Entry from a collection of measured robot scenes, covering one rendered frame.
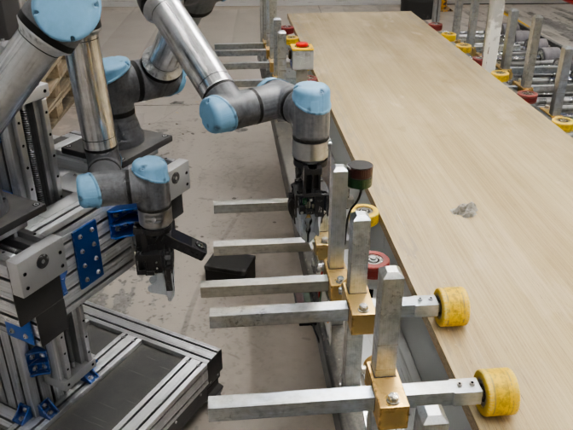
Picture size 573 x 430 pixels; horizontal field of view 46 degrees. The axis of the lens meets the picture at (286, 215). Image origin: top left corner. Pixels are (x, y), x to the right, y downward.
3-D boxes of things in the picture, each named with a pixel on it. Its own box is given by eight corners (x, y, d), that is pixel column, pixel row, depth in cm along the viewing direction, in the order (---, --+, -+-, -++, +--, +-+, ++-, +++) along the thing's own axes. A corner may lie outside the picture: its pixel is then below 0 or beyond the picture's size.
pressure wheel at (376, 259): (357, 307, 161) (360, 267, 156) (351, 288, 169) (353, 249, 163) (390, 305, 162) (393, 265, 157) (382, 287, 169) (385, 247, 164)
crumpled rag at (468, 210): (466, 220, 178) (467, 212, 177) (446, 212, 183) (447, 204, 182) (486, 211, 183) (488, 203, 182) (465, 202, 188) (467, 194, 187)
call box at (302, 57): (292, 72, 215) (292, 49, 211) (290, 66, 221) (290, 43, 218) (313, 72, 216) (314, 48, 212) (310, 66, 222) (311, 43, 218)
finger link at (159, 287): (150, 301, 160) (147, 269, 156) (175, 299, 161) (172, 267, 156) (149, 309, 158) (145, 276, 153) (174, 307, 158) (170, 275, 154)
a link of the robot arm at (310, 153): (291, 131, 140) (329, 130, 140) (290, 151, 142) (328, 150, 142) (293, 145, 133) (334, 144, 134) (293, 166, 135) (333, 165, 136)
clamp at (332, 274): (330, 303, 159) (331, 285, 157) (321, 272, 171) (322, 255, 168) (353, 301, 159) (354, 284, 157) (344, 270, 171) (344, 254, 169)
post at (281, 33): (278, 136, 306) (278, 31, 284) (278, 134, 309) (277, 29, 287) (286, 136, 307) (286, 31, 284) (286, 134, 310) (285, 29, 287)
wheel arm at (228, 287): (200, 301, 159) (199, 287, 157) (201, 293, 162) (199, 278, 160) (380, 292, 163) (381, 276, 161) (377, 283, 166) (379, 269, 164)
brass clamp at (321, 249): (314, 261, 183) (314, 245, 180) (308, 236, 194) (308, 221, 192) (336, 259, 183) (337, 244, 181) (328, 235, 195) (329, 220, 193)
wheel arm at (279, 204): (214, 217, 205) (213, 204, 203) (214, 211, 208) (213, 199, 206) (354, 210, 209) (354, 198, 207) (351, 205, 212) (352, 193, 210)
